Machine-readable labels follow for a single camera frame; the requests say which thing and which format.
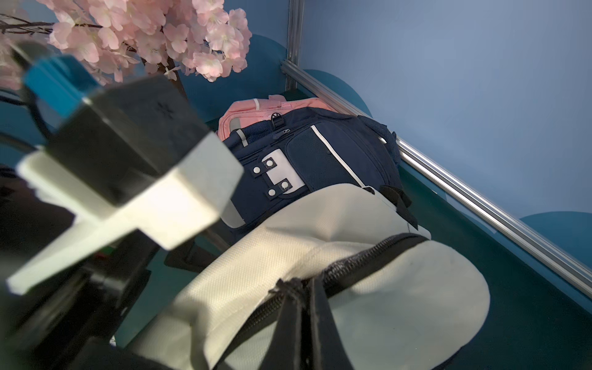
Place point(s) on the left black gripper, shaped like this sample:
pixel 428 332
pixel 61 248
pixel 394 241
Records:
pixel 47 327

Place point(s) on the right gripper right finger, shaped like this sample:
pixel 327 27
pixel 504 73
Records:
pixel 327 351

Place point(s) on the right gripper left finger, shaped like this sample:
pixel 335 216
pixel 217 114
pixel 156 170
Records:
pixel 285 349

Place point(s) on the beige backpack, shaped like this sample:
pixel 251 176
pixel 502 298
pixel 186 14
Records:
pixel 400 300

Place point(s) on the navy blue backpack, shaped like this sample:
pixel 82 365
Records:
pixel 290 156

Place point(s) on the pink backpack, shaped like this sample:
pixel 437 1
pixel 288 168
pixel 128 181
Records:
pixel 244 113

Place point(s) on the rear horizontal aluminium bar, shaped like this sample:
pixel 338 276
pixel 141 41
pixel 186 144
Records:
pixel 537 246

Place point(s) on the pink cherry blossom tree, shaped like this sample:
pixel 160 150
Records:
pixel 110 38

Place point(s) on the left aluminium frame post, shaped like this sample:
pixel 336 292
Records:
pixel 295 23

